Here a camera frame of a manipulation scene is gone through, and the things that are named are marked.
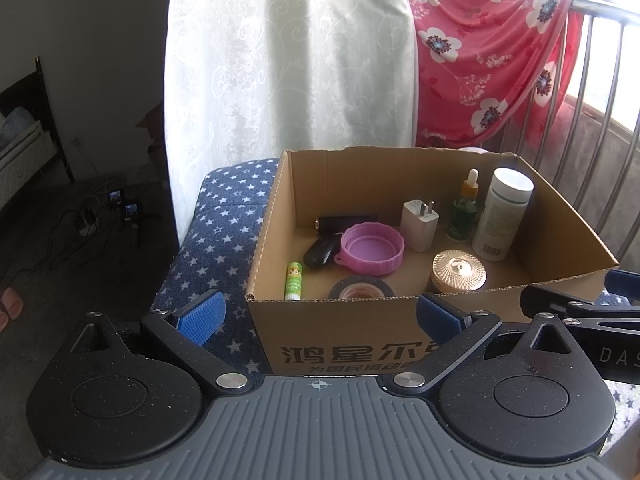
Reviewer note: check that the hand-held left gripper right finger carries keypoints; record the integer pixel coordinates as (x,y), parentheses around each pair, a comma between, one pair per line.
(440,317)

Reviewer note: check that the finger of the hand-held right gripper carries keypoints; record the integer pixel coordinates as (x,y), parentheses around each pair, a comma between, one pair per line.
(560,302)
(622,285)

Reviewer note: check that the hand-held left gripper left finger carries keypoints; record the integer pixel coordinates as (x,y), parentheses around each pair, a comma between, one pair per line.
(200,316)

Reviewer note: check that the gold round jar lid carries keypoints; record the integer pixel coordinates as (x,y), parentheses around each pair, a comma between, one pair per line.
(459,272)

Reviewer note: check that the white charger plug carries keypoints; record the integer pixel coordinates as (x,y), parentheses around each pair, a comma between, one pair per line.
(419,225)

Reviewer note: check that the pink plastic lid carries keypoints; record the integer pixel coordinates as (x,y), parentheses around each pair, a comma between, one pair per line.
(372,250)

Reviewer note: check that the brown cardboard box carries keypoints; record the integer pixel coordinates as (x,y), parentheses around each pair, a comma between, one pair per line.
(350,350)

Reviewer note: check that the white plastic bottle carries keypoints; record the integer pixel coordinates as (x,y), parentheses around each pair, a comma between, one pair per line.
(500,220)

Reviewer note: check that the green dropper bottle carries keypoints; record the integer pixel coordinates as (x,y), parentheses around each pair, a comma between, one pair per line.
(462,215)

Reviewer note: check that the black tape roll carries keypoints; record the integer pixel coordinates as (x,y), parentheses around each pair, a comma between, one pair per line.
(337,290)

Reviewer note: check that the black glossy mouse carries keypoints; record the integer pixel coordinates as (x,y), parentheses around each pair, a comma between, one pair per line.
(322,252)

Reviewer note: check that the star-printed blanket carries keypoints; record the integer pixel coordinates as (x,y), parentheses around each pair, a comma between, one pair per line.
(215,240)

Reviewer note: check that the green glue stick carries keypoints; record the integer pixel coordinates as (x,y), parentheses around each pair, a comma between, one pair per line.
(292,282)

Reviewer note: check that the black cylinder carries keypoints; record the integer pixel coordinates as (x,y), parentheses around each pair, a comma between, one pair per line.
(340,222)

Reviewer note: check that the white power strip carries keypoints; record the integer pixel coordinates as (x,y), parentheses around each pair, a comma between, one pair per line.
(89,222)

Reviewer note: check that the metal railing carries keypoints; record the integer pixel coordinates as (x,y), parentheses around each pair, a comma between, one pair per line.
(590,110)

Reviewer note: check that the pink slipper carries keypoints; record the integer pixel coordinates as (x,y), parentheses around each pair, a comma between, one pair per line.
(2,319)
(12,302)

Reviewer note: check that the white mattress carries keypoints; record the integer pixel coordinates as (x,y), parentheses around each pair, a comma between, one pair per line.
(20,170)

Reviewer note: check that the white patterned curtain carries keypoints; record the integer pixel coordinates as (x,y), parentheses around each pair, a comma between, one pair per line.
(290,85)

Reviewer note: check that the red floral cloth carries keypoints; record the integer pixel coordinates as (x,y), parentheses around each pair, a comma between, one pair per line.
(480,60)

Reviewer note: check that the blue pillow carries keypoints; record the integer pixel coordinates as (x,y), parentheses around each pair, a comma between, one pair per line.
(15,125)

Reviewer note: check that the black bed frame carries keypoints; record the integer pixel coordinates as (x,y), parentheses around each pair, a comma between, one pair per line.
(50,125)

